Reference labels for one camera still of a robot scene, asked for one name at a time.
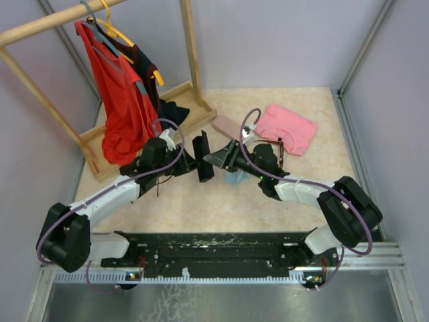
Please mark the pink glasses case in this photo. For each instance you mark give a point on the pink glasses case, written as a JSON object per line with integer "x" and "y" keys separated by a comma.
{"x": 227, "y": 127}

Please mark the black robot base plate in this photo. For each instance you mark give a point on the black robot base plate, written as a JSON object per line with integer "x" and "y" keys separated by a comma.
{"x": 223, "y": 258}

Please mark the yellow clothes hanger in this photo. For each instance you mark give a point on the yellow clothes hanger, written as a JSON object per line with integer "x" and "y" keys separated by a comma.
{"x": 115, "y": 33}

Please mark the dark navy garment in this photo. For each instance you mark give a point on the dark navy garment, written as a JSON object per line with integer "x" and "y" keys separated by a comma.
{"x": 145, "y": 69}

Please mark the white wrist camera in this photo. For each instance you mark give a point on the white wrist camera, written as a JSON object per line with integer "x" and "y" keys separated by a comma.
{"x": 248, "y": 133}
{"x": 168, "y": 136}

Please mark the light blue cleaning cloth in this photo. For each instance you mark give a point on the light blue cleaning cloth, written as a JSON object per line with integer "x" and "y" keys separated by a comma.
{"x": 235, "y": 178}

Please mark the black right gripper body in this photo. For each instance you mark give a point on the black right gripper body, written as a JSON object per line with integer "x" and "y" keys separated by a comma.
{"x": 238, "y": 161}

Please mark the red tank top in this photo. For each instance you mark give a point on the red tank top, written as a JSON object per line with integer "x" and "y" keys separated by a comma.
{"x": 130, "y": 115}

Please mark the pink folded t-shirt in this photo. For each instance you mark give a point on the pink folded t-shirt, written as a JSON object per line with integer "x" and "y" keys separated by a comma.
{"x": 294, "y": 131}

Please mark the grey clothes hanger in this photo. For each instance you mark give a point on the grey clothes hanger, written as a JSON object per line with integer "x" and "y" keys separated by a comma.
{"x": 100, "y": 38}

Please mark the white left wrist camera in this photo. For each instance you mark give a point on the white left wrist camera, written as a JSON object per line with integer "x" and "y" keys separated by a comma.
{"x": 168, "y": 136}

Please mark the black glasses case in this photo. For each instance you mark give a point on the black glasses case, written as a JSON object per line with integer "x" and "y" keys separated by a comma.
{"x": 201, "y": 149}

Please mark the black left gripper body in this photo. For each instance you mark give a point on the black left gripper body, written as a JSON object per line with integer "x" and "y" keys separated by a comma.
{"x": 174, "y": 169}

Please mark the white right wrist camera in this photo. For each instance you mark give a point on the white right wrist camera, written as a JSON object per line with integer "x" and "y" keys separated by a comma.
{"x": 248, "y": 133}

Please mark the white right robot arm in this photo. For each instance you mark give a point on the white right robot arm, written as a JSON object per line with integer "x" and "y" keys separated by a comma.
{"x": 350, "y": 214}

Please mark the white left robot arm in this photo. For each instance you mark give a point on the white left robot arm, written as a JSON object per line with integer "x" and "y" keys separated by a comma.
{"x": 67, "y": 239}

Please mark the tortoiseshell brown sunglasses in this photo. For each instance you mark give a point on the tortoiseshell brown sunglasses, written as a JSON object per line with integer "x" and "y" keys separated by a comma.
{"x": 280, "y": 150}

